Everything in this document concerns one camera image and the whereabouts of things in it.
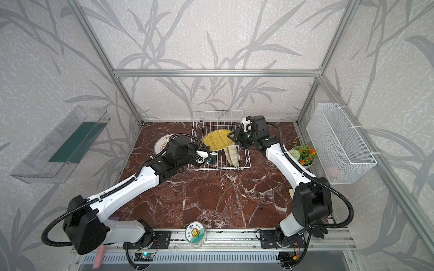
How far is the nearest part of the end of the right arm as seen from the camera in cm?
61

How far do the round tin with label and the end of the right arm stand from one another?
401 mm

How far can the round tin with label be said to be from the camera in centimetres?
68
